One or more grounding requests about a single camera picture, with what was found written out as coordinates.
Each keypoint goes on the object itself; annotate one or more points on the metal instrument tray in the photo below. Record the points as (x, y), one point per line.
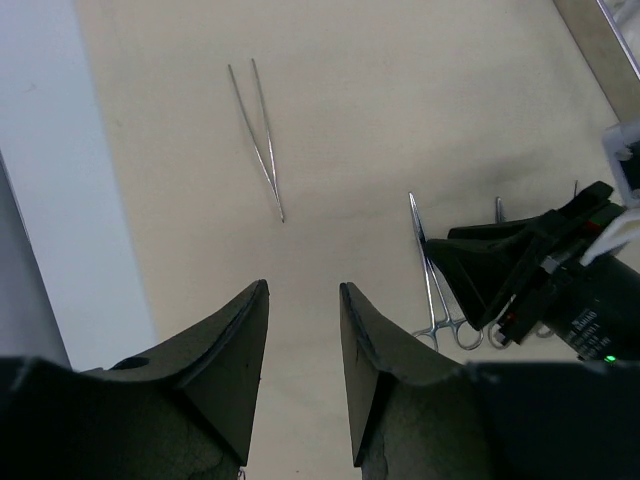
(623, 17)

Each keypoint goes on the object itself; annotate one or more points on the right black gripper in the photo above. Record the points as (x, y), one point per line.
(575, 287)

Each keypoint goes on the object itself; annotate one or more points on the surgical forceps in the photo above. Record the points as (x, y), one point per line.
(433, 287)

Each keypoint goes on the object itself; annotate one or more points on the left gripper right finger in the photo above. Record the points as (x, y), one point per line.
(416, 414)

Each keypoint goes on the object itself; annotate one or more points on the thin metal tweezers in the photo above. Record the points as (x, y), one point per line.
(265, 158)

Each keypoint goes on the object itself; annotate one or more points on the beige cloth wrap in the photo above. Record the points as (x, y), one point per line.
(458, 102)

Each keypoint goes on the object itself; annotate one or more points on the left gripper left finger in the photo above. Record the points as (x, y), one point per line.
(183, 409)

